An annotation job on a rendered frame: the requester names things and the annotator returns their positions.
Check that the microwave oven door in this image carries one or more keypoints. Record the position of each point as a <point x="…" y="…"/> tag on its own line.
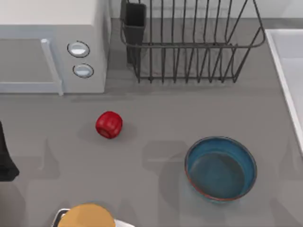
<point x="21" y="61"/>

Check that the blue bowl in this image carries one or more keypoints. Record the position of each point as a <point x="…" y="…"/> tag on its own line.
<point x="220" y="169"/>

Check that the large microwave knob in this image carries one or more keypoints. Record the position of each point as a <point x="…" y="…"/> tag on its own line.
<point x="78" y="49"/>

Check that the dark grey cutlery holder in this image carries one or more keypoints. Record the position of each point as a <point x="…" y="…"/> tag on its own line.
<point x="134" y="21"/>

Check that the red apple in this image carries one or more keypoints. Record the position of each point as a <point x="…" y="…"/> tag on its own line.
<point x="109" y="124"/>

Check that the small microwave knob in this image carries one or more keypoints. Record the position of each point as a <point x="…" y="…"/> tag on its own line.
<point x="83" y="70"/>

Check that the pale microwave oven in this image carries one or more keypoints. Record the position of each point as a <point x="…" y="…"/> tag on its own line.
<point x="78" y="30"/>

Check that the orange round lid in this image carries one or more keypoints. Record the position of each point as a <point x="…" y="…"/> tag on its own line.
<point x="86" y="216"/>

